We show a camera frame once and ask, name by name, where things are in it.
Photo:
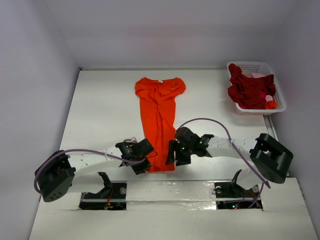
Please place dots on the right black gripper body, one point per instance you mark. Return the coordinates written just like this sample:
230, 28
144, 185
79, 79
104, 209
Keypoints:
178, 155

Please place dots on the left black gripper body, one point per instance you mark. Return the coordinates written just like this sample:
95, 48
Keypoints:
139, 157

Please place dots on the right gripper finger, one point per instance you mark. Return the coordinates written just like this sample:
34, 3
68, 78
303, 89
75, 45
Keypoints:
171, 152
181, 160

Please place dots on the orange t shirt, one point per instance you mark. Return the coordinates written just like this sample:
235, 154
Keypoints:
157, 101

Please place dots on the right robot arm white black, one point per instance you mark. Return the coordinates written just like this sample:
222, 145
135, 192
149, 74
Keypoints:
267, 159

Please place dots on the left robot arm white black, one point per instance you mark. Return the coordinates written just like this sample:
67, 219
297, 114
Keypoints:
81, 170

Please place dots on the dark red t shirt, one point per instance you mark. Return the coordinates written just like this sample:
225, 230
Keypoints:
250, 93

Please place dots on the small orange garment in basket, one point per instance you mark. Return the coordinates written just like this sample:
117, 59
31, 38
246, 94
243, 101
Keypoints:
271, 105

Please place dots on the pink garment in basket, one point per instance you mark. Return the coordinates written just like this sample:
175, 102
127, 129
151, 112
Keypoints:
256, 75

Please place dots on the white plastic basket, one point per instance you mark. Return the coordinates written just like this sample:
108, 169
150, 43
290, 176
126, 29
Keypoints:
248, 67

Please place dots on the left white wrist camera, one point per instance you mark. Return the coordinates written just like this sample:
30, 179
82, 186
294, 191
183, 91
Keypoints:
131, 140

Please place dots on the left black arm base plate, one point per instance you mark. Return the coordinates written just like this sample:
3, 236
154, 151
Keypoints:
115, 200

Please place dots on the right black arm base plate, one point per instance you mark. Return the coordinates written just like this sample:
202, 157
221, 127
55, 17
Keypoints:
230, 196

